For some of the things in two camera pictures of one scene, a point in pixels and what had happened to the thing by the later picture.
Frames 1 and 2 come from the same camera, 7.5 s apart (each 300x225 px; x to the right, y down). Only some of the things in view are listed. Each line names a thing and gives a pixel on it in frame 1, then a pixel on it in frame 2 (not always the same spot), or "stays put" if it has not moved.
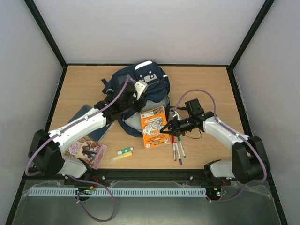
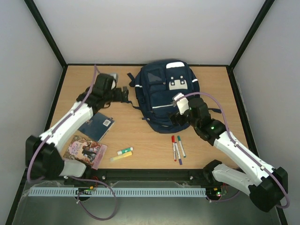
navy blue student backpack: (158, 93) → (157, 84)
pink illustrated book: (88, 149) stays put
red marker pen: (173, 141) stays put
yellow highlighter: (123, 155) stays put
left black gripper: (139, 108) → (119, 96)
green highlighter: (125, 150) stays put
